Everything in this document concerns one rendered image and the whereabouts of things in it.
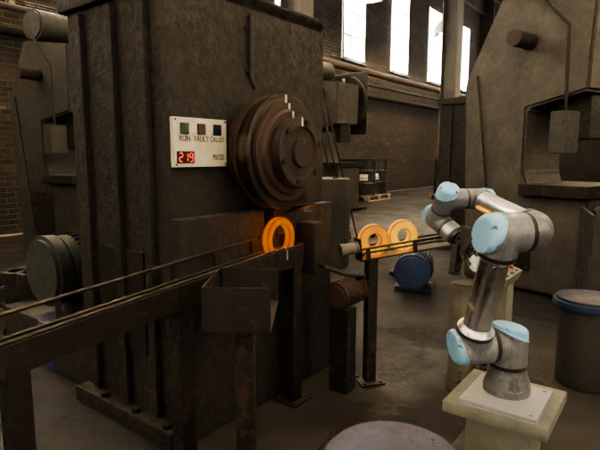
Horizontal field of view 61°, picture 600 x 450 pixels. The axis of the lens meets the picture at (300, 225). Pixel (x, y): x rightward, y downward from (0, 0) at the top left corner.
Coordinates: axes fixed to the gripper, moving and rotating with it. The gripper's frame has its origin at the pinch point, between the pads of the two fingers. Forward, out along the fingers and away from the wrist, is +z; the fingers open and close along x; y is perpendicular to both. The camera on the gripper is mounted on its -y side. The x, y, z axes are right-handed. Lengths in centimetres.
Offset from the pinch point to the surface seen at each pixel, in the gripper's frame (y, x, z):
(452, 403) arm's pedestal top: -35.8, -15.6, 20.7
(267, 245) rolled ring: -42, -36, -68
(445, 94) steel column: -69, 724, -578
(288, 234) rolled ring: -40, -22, -74
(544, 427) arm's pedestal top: -21.2, -7.8, 42.7
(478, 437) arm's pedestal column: -42, -7, 31
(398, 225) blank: -25, 31, -62
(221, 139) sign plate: -10, -57, -96
